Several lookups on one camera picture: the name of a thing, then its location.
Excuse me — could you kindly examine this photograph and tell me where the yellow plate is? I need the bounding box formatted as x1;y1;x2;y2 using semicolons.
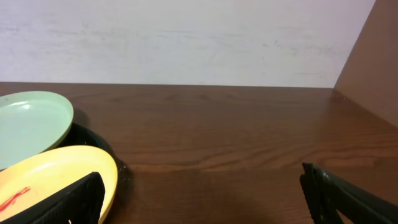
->
1;146;118;223

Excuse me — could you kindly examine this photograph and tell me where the top light green plate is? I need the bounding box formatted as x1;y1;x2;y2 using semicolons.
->
1;91;74;170

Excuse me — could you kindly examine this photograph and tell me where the round black serving tray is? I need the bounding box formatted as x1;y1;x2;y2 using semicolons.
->
57;123;134;224

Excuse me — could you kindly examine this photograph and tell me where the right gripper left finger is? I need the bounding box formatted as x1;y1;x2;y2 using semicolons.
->
1;172;105;224

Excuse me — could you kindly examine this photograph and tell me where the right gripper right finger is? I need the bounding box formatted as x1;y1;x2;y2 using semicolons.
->
300;163;397;224

